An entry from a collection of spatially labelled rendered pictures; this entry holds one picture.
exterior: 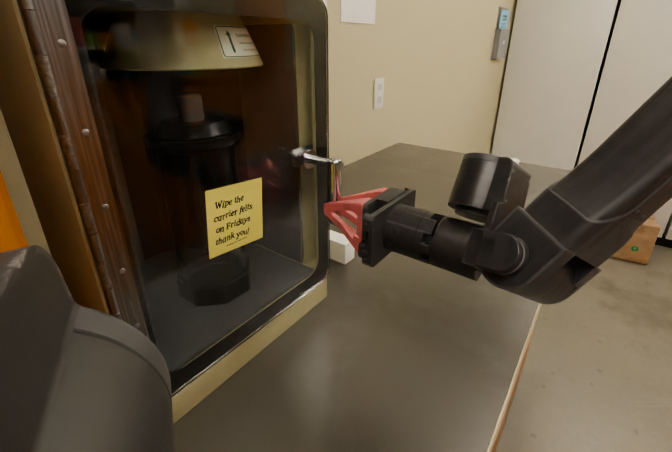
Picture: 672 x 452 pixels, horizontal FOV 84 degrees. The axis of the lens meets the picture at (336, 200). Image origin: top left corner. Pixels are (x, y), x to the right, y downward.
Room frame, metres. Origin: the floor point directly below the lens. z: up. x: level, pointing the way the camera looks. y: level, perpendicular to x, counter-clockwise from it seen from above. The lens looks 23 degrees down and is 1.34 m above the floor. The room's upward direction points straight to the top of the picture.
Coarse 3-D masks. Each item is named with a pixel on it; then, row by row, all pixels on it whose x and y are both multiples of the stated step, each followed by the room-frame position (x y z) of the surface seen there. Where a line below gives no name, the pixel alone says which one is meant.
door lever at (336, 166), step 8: (312, 152) 0.47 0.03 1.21; (304, 160) 0.46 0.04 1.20; (312, 160) 0.46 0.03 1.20; (320, 160) 0.45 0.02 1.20; (328, 160) 0.44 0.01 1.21; (336, 160) 0.44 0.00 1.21; (328, 168) 0.44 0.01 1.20; (336, 168) 0.44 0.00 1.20; (328, 176) 0.44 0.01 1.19; (336, 176) 0.44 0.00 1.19; (328, 184) 0.44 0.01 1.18; (336, 184) 0.44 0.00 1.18; (328, 192) 0.44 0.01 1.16; (336, 192) 0.44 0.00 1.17; (328, 200) 0.44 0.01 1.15; (336, 200) 0.44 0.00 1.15
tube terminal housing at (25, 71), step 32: (0, 0) 0.28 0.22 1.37; (0, 32) 0.29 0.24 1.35; (0, 64) 0.30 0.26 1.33; (32, 64) 0.26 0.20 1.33; (0, 96) 0.32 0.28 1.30; (32, 96) 0.27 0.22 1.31; (32, 128) 0.29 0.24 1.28; (32, 160) 0.30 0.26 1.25; (32, 192) 0.32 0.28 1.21; (64, 192) 0.27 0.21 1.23; (64, 224) 0.28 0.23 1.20; (64, 256) 0.30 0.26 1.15; (96, 288) 0.27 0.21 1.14; (320, 288) 0.51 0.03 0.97; (288, 320) 0.44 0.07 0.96; (256, 352) 0.39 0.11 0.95; (192, 384) 0.31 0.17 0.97
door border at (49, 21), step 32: (32, 0) 0.26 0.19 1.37; (32, 32) 0.26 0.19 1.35; (64, 32) 0.27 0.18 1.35; (64, 64) 0.27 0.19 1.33; (64, 96) 0.27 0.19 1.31; (64, 128) 0.26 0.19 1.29; (96, 128) 0.28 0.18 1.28; (96, 160) 0.27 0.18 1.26; (96, 192) 0.27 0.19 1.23; (96, 224) 0.26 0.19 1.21; (96, 256) 0.26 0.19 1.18; (128, 256) 0.28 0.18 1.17; (128, 288) 0.27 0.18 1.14; (128, 320) 0.27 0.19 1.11
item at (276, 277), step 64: (64, 0) 0.28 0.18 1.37; (128, 0) 0.31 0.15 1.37; (192, 0) 0.36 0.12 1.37; (256, 0) 0.41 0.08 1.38; (320, 0) 0.50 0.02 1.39; (128, 64) 0.30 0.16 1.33; (192, 64) 0.35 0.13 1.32; (256, 64) 0.41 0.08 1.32; (320, 64) 0.49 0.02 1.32; (128, 128) 0.30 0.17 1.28; (192, 128) 0.34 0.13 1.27; (256, 128) 0.40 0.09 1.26; (320, 128) 0.49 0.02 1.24; (128, 192) 0.29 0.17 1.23; (192, 192) 0.33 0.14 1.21; (320, 192) 0.49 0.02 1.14; (192, 256) 0.32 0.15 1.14; (256, 256) 0.39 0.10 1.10; (320, 256) 0.49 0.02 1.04; (192, 320) 0.31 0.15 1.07; (256, 320) 0.38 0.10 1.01
